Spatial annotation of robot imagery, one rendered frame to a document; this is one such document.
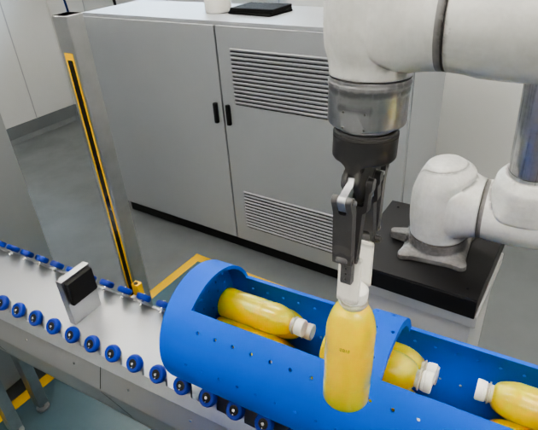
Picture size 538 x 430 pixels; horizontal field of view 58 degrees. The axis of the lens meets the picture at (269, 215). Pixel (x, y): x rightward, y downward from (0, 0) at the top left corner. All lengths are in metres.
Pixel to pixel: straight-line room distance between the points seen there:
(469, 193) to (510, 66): 0.83
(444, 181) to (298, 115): 1.40
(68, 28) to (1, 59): 4.29
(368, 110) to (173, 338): 0.70
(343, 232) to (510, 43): 0.26
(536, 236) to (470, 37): 0.88
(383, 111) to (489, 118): 3.08
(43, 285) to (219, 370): 0.87
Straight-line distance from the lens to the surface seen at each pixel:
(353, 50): 0.51
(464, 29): 0.48
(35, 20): 6.00
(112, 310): 1.55
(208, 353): 1.03
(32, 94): 6.00
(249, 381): 1.00
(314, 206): 2.76
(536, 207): 1.26
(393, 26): 0.49
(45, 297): 1.69
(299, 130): 2.60
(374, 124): 0.53
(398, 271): 1.37
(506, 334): 2.85
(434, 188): 1.29
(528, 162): 1.22
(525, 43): 0.48
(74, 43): 1.54
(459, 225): 1.33
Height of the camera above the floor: 1.90
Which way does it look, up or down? 31 degrees down
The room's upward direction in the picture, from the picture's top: 4 degrees counter-clockwise
